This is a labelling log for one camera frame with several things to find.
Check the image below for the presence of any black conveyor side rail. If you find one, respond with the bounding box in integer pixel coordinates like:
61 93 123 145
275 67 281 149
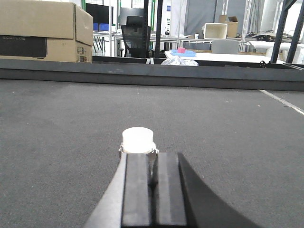
0 59 304 92

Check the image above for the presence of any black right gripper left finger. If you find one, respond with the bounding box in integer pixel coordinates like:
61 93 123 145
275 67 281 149
84 153 152 228

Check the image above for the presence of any white plastic bin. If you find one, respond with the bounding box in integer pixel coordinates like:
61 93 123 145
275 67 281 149
202 23 228 39

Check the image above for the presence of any crumpled plastic bag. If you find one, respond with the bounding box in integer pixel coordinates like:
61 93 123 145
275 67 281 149
161 56 199 67

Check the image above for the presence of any grey chair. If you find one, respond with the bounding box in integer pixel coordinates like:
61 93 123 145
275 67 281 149
211 39 239 54

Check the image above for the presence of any small cardboard box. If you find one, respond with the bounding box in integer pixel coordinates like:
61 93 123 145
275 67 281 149
218 15 238 38

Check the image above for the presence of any black office chair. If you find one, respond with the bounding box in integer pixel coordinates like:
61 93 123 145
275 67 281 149
122 15 151 58

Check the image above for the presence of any pink cube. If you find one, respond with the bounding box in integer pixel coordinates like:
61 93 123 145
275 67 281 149
177 47 186 54

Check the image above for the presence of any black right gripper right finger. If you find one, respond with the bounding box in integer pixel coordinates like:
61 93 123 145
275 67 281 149
154 152 258 228

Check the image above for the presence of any white table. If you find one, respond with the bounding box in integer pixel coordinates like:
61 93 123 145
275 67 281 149
164 50 285 64

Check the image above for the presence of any large cardboard box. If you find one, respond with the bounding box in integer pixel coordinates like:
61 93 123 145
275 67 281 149
0 0 93 63

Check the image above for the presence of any blue tray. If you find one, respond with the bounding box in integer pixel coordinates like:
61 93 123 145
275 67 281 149
170 49 196 57

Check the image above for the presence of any dark blue rack post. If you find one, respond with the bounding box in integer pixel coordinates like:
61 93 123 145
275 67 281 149
270 0 304 64

